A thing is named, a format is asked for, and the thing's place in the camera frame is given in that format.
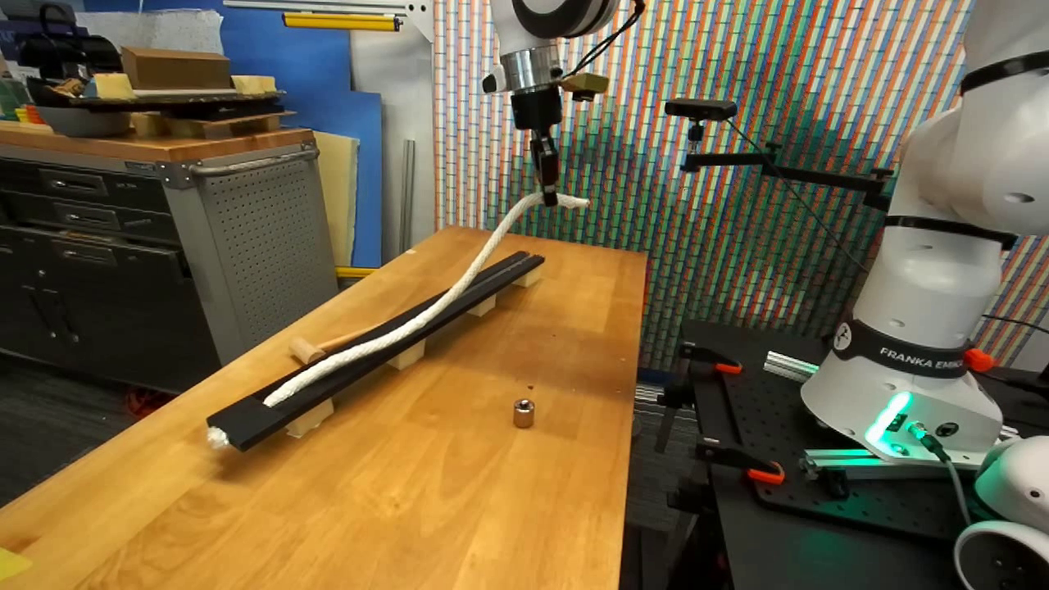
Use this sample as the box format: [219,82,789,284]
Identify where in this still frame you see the yellow bar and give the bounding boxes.
[277,9,403,35]

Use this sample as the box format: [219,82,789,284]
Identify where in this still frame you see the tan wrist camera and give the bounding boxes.
[560,68,613,103]

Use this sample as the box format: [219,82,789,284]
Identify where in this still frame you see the striped colourful backdrop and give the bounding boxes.
[427,0,1049,376]

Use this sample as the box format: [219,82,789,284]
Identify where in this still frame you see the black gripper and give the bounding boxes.
[509,90,568,210]

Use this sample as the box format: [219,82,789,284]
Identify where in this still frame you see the white box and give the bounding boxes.
[72,6,229,58]

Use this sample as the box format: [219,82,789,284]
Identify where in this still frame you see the brown wooden box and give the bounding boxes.
[113,46,239,95]

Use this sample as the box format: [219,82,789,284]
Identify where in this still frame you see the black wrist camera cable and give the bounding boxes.
[568,0,648,82]

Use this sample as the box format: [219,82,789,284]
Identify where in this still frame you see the green lit metal bar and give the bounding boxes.
[803,443,911,477]

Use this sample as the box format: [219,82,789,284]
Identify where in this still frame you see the blue panel board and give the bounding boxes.
[80,0,387,273]

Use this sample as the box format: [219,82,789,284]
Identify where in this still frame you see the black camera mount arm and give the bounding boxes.
[676,114,898,213]

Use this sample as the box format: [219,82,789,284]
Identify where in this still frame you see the orange round knob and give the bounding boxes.
[959,340,999,376]

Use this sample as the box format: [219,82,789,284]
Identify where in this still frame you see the white foam board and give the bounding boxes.
[343,27,439,239]

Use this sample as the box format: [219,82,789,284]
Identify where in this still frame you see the black flat tray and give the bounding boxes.
[28,92,293,125]

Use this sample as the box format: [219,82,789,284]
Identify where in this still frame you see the orange handled clamp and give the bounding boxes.
[690,432,789,493]
[671,337,750,384]

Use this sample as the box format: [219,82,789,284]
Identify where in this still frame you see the wooden plank stack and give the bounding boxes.
[128,107,297,145]

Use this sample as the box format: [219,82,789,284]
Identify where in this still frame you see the black robot table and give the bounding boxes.
[622,317,1049,590]

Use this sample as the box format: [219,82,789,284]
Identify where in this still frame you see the silver aluminium bar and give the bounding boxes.
[761,348,827,384]

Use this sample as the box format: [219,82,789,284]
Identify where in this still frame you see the black exterior camera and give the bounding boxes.
[663,95,742,125]

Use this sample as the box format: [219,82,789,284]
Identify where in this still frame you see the white braided rope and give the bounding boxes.
[259,190,594,414]

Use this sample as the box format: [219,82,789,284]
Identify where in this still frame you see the long black rail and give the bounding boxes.
[207,251,547,457]

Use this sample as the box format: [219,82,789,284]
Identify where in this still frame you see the beige foam slab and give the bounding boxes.
[83,68,281,104]

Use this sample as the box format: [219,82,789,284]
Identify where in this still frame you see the black equipment pile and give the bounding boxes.
[12,0,125,82]

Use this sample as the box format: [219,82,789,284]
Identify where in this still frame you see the grey perforated metal cabinet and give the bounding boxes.
[0,127,343,400]

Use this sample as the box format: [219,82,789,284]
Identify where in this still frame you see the beige panel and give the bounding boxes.
[312,127,364,273]

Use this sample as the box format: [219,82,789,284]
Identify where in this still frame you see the green cable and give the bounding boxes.
[915,426,978,532]

